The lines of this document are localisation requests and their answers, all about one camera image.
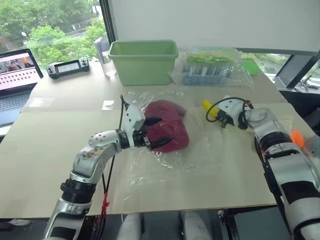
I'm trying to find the green plastic bin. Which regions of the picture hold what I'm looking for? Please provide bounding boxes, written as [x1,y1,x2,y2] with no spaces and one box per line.
[108,39,179,87]

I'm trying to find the blue tube rack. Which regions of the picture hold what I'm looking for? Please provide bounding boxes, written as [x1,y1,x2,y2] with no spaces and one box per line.
[180,53,237,87]

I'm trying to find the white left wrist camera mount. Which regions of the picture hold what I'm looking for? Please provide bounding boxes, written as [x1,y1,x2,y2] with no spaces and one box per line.
[120,103,147,133]

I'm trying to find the red cable tie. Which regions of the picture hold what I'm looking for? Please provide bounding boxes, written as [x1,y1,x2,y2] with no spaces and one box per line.
[100,193,111,214]

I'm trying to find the dark slanted window frame post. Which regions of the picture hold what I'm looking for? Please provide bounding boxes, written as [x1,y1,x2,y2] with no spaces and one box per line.
[273,53,320,89]

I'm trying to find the dark red cloth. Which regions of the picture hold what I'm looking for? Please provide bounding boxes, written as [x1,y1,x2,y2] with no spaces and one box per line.
[144,99,190,154]

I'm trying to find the white roller blind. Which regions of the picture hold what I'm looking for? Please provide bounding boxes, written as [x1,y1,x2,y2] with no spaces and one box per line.
[108,0,320,56]

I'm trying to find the pale purple box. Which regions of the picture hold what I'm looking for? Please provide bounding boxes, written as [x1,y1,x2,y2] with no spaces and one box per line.
[94,36,111,65]

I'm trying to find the clear bag holding tube rack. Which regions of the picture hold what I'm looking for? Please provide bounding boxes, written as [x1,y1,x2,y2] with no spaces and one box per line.
[167,46,255,89]

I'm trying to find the green plastic lid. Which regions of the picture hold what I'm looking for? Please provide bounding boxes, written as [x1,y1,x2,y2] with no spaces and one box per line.
[241,58,259,76]

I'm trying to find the black handheld controller with screen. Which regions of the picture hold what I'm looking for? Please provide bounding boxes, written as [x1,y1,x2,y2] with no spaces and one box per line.
[46,57,91,80]

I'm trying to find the white robot leg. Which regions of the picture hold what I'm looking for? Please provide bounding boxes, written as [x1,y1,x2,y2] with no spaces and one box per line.
[180,211,212,240]
[116,212,142,240]

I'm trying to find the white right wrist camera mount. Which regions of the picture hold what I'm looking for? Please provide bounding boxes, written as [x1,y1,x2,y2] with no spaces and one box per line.
[217,95,247,127]

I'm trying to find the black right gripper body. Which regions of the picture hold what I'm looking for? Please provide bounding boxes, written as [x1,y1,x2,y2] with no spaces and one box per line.
[216,109,236,126]

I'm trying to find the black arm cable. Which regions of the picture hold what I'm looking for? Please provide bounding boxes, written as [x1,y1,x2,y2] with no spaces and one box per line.
[205,96,255,130]
[96,94,127,240]

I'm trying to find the loose black cables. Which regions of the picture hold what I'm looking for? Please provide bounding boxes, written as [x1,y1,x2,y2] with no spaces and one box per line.
[294,74,320,95]

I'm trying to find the open laptop computer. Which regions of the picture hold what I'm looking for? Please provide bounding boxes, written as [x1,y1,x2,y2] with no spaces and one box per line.
[0,48,45,126]

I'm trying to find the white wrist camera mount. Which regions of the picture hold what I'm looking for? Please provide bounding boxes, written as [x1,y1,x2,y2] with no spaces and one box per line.
[217,95,247,127]
[120,103,147,133]

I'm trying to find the yellow plastic piece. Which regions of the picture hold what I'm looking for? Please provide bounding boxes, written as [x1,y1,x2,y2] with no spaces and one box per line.
[202,99,220,119]

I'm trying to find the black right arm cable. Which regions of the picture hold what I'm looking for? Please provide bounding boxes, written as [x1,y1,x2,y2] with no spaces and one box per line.
[205,96,255,130]

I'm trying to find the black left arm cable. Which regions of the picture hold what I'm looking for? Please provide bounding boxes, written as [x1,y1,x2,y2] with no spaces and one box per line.
[96,94,127,240]

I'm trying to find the clear plastic bag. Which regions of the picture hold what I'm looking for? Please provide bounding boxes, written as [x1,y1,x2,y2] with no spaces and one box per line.
[121,89,227,195]

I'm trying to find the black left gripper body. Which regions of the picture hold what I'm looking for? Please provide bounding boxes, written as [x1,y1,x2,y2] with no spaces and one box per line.
[129,124,151,149]

